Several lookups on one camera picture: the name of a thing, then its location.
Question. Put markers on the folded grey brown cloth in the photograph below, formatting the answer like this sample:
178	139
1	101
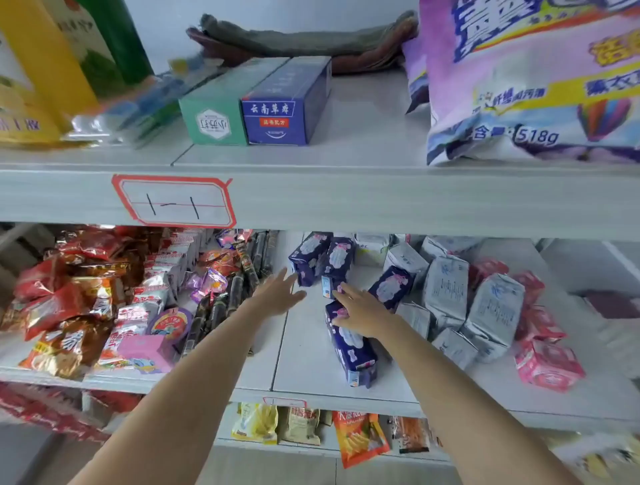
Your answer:
310	42

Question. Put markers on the round purple candy tin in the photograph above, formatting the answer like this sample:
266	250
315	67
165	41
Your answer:
170	325

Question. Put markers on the person's left hand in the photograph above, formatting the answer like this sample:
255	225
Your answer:
277	297

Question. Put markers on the large yellow bag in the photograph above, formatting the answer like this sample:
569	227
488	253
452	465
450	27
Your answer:
30	75

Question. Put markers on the row of silver red packets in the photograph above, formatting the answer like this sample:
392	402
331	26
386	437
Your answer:
150	295

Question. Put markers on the person's right hand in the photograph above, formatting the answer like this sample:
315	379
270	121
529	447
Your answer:
367	315

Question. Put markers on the green cardboard box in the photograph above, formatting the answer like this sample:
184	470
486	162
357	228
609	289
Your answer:
215	120

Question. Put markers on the blue cardboard box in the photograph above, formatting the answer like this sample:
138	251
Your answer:
280	120

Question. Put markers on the green bag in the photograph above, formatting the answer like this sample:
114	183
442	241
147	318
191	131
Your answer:
110	45

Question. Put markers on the purple cloth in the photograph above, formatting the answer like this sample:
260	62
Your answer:
610	305

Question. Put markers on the white metal shelf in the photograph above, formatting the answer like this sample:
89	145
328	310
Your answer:
350	200

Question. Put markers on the small white ABC packet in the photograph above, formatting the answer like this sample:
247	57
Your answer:
415	320
455	347

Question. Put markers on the row of red strip packets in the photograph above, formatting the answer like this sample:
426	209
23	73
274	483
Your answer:
412	434

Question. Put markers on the pile of red bags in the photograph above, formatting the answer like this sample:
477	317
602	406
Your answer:
45	412

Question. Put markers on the heap of purple candy packets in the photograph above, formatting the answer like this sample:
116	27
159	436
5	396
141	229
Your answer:
212	280

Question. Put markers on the red bordered paper label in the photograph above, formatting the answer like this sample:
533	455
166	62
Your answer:
175	192
285	401

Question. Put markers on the orange chip bag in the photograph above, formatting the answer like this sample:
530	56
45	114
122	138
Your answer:
357	439

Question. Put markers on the beige snack bag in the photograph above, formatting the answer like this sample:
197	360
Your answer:
300	424

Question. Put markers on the yellow chip bag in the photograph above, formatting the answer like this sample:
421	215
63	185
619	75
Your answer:
255	424

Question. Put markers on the pink box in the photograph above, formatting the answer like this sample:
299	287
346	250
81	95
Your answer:
145	350

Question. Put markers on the purple pad packet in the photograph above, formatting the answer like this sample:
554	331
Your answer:
310	257
390	287
352	355
337	260

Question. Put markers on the bundle of clear packets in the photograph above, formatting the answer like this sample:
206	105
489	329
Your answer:
135	107

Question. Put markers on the large purple detergent bag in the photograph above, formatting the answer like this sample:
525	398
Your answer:
525	85

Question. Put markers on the pile of red snack packets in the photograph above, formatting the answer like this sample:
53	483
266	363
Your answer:
50	290

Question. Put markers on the person's left forearm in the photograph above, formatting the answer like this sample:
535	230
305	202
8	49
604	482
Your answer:
175	399

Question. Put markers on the person's right forearm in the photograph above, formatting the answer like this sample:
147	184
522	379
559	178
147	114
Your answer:
450	399

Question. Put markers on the pile of white pad packets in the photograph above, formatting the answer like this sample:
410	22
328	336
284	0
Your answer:
492	310

